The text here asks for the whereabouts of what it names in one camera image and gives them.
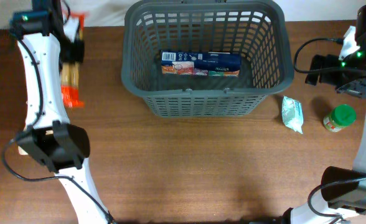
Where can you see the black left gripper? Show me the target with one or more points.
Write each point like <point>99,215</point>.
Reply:
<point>79,56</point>

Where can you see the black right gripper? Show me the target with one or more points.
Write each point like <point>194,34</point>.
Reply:
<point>326,79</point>

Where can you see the orange spaghetti packet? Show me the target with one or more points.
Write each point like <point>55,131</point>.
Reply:
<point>70,75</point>

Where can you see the blue tissue box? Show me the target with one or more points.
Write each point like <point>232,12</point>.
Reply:
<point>208,64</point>

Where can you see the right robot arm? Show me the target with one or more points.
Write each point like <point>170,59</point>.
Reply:
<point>341,194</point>

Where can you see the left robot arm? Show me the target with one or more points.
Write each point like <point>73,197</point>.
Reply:
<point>68,159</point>

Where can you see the green lid jar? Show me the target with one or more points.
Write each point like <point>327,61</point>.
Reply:
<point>339,118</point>

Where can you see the pale green wipes packet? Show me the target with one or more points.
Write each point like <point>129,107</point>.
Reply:
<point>292,114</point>

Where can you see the grey plastic basket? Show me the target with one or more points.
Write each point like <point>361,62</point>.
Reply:
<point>255,30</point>

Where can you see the beige paper pouch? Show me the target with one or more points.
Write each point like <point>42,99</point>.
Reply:
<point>22,151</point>

